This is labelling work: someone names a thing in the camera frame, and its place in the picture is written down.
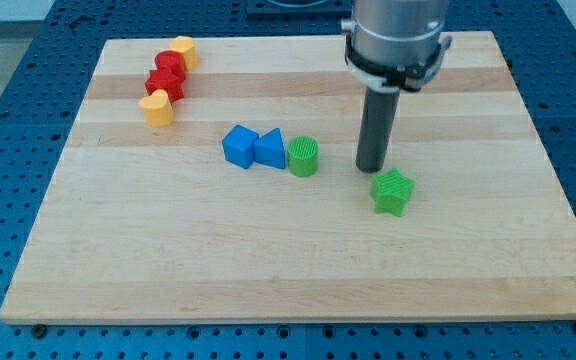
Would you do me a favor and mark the red cylinder block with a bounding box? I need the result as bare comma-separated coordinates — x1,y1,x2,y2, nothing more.
154,50,186,82

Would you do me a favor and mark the blue triangle block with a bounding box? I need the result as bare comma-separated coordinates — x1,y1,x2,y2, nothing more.
253,128,286,169

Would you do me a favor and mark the red star block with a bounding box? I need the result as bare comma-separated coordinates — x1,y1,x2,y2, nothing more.
144,68,185,103

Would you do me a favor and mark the yellow pentagon block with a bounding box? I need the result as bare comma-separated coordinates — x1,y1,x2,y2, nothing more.
169,36,199,71

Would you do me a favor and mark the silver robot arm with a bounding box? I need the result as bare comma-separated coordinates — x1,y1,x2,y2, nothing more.
340,0,452,94

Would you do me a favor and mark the green star block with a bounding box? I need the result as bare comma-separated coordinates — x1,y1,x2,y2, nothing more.
370,168,415,217

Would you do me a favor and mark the yellow heart block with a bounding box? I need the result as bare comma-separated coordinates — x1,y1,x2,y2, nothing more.
139,89,174,127

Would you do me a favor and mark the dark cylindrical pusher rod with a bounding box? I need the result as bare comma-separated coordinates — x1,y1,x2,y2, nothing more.
356,88,400,173

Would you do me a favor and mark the blue cube block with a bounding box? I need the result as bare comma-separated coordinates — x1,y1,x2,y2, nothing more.
222,125,259,169

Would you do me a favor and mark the wooden board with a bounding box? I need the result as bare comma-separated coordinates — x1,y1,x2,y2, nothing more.
0,31,576,325

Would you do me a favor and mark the green cylinder block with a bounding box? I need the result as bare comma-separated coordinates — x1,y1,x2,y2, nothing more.
287,136,319,177

